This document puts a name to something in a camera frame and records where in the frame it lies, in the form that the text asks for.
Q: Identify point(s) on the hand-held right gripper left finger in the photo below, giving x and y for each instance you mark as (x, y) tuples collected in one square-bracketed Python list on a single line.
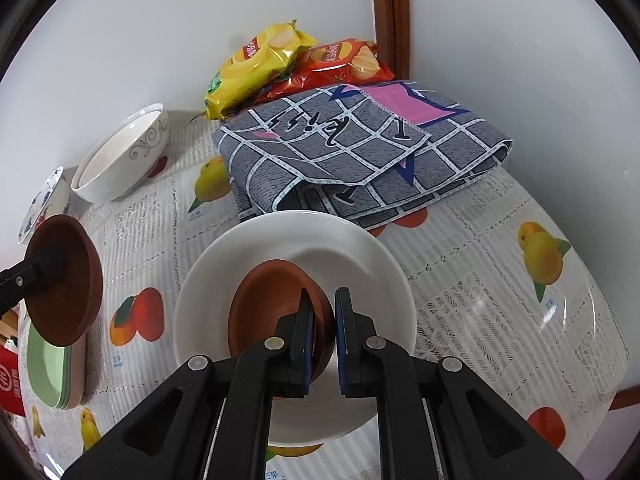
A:
[(303, 340)]

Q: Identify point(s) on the grey checked folded cloth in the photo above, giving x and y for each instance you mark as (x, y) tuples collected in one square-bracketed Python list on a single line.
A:
[(360, 155)]

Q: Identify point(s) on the red box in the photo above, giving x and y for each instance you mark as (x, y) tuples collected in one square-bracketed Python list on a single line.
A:
[(10, 380)]

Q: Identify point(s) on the blue patterned white bowl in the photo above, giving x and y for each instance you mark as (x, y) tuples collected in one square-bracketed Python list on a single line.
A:
[(47, 200)]

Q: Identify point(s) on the plain white bowl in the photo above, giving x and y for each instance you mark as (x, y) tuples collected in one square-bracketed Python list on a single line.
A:
[(360, 280)]

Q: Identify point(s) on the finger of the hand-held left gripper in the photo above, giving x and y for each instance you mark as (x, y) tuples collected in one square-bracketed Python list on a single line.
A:
[(35, 272)]

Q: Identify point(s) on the small brown bowl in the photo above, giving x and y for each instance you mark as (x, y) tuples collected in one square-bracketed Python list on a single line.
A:
[(265, 305), (65, 290)]

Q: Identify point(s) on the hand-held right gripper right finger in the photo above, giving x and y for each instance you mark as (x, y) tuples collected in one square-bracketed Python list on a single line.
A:
[(342, 345)]

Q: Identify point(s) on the pink plate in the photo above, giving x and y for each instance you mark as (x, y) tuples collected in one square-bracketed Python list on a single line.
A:
[(79, 370)]

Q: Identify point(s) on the yellow chip bag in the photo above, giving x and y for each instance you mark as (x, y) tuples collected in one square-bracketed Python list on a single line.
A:
[(255, 67)]

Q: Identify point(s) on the green plate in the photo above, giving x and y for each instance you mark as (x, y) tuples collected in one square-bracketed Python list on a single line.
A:
[(45, 370)]

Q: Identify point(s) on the brown wooden door frame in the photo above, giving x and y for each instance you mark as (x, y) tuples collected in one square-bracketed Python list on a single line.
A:
[(390, 15)]

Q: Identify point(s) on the brown baseboard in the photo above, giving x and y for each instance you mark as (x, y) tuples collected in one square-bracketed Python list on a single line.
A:
[(622, 399)]

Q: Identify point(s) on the red chip bag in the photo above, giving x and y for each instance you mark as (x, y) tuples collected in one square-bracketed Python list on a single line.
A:
[(335, 67)]

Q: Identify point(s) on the large white printed bowl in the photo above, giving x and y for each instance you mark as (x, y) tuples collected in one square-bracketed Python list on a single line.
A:
[(120, 160)]

